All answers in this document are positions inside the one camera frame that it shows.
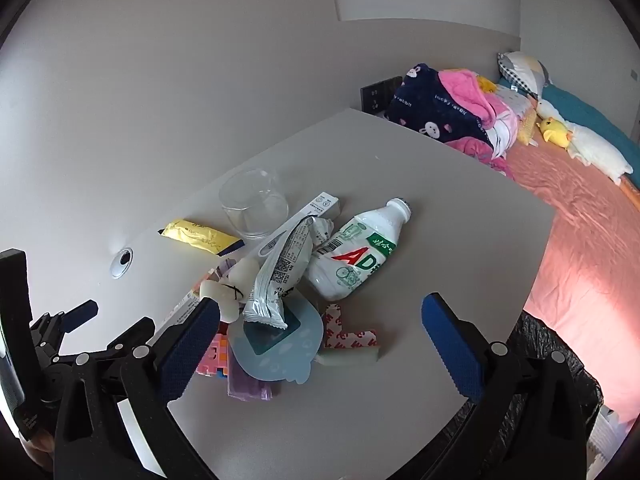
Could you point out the clear plastic cup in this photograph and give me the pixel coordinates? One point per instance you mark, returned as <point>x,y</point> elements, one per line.
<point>250,200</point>

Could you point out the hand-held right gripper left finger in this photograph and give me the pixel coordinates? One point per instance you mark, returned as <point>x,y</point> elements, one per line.
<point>187,355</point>

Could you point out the red and white foam piece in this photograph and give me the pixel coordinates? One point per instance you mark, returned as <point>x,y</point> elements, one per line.
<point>350,342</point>

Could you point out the yellow snack packet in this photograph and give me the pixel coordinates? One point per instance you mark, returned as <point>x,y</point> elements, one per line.
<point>195,234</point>

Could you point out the grey and yellow pillow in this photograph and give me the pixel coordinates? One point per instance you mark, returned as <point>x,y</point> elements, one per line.
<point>525,67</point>

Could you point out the yellow fleece cloth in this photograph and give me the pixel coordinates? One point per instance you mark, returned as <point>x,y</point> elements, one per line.
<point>526,127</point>

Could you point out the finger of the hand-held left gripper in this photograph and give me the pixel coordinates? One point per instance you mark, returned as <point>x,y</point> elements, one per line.
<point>82,312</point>
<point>132,332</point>

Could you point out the white carton box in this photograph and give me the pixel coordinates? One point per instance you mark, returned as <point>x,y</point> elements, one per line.
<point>315,206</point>

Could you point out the pink toy block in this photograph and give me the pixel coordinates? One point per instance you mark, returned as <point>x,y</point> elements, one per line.
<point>217,360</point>

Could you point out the yellow duck plush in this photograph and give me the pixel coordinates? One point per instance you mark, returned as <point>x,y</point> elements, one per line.
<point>552,130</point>

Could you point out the silver snack wrapper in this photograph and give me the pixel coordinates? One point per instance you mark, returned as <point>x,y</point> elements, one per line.
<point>277,280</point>

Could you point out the purple plastic bag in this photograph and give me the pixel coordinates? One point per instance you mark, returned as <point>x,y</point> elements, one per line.
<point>245,385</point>

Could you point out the black wall socket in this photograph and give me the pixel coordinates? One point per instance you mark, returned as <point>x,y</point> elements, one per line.
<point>375,95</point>

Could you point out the pink fleece blanket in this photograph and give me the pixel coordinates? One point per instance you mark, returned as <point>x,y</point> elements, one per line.
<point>465,90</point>

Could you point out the light blue plastic card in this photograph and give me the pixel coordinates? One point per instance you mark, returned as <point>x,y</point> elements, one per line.
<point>300,342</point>

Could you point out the white plastic milk bottle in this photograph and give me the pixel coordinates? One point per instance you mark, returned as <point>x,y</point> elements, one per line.
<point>350,260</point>

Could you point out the white printed paper packet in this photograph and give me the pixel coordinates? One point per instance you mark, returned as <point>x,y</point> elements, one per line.
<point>177,310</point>

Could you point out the navy printed blanket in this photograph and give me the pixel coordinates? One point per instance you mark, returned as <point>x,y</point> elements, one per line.
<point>425,105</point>

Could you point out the white plush toy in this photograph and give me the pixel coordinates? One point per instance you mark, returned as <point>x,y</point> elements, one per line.
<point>600,152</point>

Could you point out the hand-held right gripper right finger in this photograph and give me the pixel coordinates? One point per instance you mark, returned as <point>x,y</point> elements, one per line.
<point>450,350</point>

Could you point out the teal bed cover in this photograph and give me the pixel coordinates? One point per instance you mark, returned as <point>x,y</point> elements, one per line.
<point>590,110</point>

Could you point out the white patterned cloth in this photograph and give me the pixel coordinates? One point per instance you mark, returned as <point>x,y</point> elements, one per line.
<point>500,140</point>

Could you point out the pink bed sheet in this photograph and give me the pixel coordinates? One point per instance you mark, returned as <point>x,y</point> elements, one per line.
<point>575,240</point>

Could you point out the black trash bag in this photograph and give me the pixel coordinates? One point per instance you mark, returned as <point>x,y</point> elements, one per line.
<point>540,335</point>

